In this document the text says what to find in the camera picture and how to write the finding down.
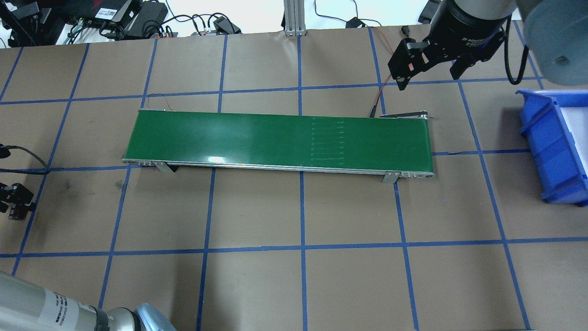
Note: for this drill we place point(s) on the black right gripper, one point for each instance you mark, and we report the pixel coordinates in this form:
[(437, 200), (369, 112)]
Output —
[(467, 28)]

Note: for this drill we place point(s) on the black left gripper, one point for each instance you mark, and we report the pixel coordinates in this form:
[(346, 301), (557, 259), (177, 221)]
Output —
[(19, 197)]

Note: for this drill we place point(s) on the dark brown cylindrical capacitor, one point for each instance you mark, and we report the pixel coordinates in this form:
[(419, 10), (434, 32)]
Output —
[(18, 212)]

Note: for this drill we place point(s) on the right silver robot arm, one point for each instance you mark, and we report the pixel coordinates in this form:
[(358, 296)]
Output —
[(555, 33)]

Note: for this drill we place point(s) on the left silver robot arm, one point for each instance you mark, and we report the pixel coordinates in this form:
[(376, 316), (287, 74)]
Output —
[(25, 306)]

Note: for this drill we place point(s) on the green conveyor belt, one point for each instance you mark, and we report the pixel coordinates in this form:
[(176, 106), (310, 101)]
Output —
[(393, 147)]

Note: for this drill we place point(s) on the blue plastic bin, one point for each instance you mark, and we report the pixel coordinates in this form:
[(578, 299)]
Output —
[(554, 122)]

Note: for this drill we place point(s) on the aluminium frame post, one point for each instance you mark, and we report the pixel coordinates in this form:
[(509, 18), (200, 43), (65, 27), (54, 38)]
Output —
[(294, 18)]

